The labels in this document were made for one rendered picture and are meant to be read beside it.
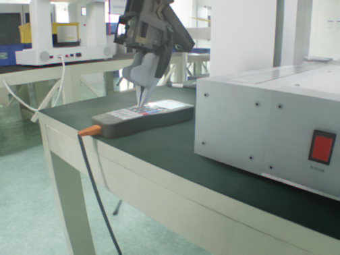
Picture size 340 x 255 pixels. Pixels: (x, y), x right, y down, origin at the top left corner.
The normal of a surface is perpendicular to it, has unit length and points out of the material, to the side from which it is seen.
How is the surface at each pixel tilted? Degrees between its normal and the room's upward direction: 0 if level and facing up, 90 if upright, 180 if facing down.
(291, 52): 90
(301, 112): 90
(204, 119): 90
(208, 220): 90
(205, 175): 0
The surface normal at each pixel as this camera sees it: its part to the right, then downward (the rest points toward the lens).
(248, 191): 0.00, -0.95
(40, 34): 0.75, 0.22
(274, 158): -0.66, 0.24
